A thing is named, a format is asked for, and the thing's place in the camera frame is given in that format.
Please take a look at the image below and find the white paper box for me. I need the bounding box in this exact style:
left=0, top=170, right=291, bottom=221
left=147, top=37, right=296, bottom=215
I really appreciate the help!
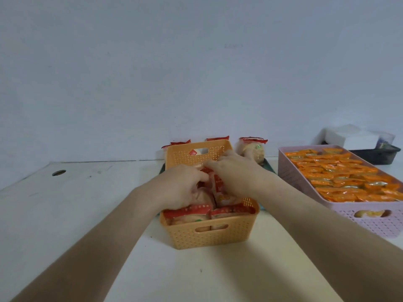
left=324, top=124, right=383, bottom=151

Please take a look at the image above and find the clear plastic bag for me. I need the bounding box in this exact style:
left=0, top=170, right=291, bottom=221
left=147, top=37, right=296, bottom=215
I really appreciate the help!
left=376, top=131, right=396, bottom=150

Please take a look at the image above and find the person's left forearm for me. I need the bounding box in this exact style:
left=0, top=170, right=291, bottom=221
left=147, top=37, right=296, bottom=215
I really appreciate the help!
left=10, top=186, right=162, bottom=302

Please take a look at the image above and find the pile of orange snack packets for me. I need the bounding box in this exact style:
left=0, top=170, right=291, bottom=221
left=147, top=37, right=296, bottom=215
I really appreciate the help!
left=285, top=148, right=403, bottom=203

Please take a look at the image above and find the person's left hand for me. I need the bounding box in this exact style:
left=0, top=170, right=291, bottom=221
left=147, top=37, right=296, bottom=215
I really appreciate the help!
left=140, top=164, right=210, bottom=212

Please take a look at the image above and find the pink plastic basket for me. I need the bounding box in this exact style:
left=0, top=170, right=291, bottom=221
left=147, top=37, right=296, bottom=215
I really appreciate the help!
left=278, top=145, right=403, bottom=239

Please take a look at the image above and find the person's right hand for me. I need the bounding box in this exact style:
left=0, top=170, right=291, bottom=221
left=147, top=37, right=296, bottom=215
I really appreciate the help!
left=204, top=150, right=275, bottom=201

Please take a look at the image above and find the black plastic tray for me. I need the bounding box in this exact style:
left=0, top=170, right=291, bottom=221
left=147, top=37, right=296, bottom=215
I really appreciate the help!
left=321, top=141, right=401, bottom=166

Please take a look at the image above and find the person's right forearm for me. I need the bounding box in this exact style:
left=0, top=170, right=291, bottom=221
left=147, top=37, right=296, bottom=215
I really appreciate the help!
left=256, top=173, right=403, bottom=302

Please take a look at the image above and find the orange plastic basket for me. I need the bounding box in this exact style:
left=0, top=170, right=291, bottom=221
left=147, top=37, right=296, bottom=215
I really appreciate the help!
left=160, top=140, right=260, bottom=250

